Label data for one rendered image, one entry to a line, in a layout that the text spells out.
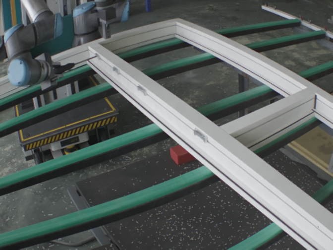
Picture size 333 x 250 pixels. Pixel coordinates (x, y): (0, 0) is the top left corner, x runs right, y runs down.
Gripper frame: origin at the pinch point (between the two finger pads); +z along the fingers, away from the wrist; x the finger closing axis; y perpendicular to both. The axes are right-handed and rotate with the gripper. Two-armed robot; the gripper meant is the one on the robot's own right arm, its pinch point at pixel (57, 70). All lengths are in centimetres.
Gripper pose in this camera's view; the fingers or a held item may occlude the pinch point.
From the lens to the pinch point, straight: 152.3
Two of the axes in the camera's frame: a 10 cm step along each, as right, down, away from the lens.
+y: 9.2, -3.2, -2.2
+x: -3.3, -9.4, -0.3
